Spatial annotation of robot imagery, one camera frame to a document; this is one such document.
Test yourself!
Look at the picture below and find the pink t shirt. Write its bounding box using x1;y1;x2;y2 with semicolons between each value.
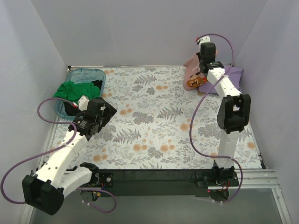
183;53;208;91

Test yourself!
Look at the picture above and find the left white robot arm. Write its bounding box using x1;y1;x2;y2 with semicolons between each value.
22;97;117;215

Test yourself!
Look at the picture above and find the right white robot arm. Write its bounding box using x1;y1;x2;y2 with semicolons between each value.
198;37;251;186

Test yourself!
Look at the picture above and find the black t shirt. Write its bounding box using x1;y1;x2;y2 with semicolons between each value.
63;79;104;117

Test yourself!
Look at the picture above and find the folded purple t shirt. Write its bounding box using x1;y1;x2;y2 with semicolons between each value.
199;66;243;98

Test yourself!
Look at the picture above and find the green t shirt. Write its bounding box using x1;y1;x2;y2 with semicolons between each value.
53;81;100;103

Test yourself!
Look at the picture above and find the teal plastic basket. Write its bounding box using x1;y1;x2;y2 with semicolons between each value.
54;68;106;120

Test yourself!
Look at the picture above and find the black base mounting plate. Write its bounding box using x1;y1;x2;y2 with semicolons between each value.
81;169;240;197

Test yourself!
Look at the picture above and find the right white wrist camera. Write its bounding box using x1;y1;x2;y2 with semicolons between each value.
196;35;211;45

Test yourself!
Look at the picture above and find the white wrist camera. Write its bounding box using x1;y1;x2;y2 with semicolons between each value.
196;35;211;45
71;95;90;111

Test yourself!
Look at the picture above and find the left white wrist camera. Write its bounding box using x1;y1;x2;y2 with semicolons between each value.
71;95;90;111

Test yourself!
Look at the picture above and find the aluminium frame rail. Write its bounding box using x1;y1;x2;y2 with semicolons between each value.
20;167;291;224

